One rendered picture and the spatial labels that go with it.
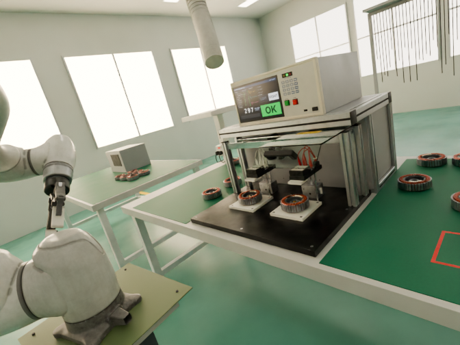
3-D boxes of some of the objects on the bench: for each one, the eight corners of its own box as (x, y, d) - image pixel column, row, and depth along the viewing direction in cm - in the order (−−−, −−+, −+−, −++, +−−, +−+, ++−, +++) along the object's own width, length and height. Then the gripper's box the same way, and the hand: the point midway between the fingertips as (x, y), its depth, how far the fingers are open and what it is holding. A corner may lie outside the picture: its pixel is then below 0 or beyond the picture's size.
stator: (298, 215, 99) (296, 207, 98) (275, 210, 108) (274, 202, 107) (315, 203, 105) (313, 195, 104) (293, 199, 114) (291, 191, 113)
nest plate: (302, 221, 97) (302, 218, 97) (270, 215, 108) (269, 213, 108) (322, 204, 106) (322, 201, 106) (290, 200, 117) (289, 197, 117)
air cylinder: (272, 194, 130) (270, 183, 128) (261, 192, 135) (258, 182, 134) (278, 189, 133) (276, 179, 131) (266, 188, 138) (264, 179, 137)
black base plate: (315, 257, 79) (314, 250, 79) (191, 222, 126) (189, 218, 125) (371, 194, 109) (370, 189, 108) (254, 185, 156) (253, 181, 155)
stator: (210, 201, 146) (208, 195, 145) (199, 198, 155) (198, 193, 154) (226, 194, 152) (224, 187, 151) (214, 191, 161) (213, 185, 160)
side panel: (377, 193, 108) (369, 115, 100) (369, 192, 110) (361, 116, 102) (397, 170, 126) (391, 101, 118) (390, 170, 128) (384, 103, 120)
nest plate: (252, 212, 115) (252, 209, 114) (229, 208, 126) (228, 205, 125) (273, 198, 124) (272, 196, 124) (250, 195, 135) (249, 193, 135)
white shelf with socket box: (226, 173, 195) (210, 111, 183) (196, 172, 222) (181, 118, 210) (256, 158, 217) (244, 102, 205) (226, 159, 244) (213, 109, 232)
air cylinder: (318, 198, 112) (316, 186, 111) (302, 196, 117) (300, 185, 116) (324, 194, 115) (322, 181, 114) (309, 192, 121) (307, 181, 119)
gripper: (77, 160, 87) (76, 217, 75) (63, 203, 101) (59, 257, 89) (50, 156, 82) (44, 216, 70) (39, 202, 96) (32, 258, 84)
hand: (53, 235), depth 80 cm, fingers open, 13 cm apart
